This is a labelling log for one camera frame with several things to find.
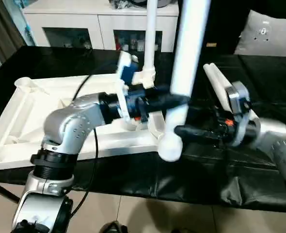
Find black work mat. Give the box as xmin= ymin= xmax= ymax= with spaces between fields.
xmin=0 ymin=46 xmax=286 ymax=213

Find black cabinet with gold label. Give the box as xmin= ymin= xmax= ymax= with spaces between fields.
xmin=177 ymin=0 xmax=254 ymax=55

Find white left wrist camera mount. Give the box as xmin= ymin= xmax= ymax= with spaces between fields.
xmin=114 ymin=50 xmax=141 ymax=123

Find dark clutter pile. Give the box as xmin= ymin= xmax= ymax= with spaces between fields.
xmin=111 ymin=0 xmax=135 ymax=10

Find brown curtain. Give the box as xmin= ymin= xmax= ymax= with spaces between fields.
xmin=0 ymin=0 xmax=23 ymax=65

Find white plastic table leg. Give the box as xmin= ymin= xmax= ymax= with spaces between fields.
xmin=202 ymin=64 xmax=231 ymax=113
xmin=143 ymin=0 xmax=159 ymax=89
xmin=209 ymin=63 xmax=261 ymax=129
xmin=157 ymin=0 xmax=212 ymax=163

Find white plastic table top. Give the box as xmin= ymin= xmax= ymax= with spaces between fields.
xmin=0 ymin=72 xmax=183 ymax=176

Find white cabinet with glass doors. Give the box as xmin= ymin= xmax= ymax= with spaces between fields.
xmin=23 ymin=0 xmax=180 ymax=53

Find black stand foot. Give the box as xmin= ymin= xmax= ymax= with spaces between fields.
xmin=0 ymin=181 xmax=21 ymax=205

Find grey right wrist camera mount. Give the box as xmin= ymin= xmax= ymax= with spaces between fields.
xmin=224 ymin=81 xmax=254 ymax=147

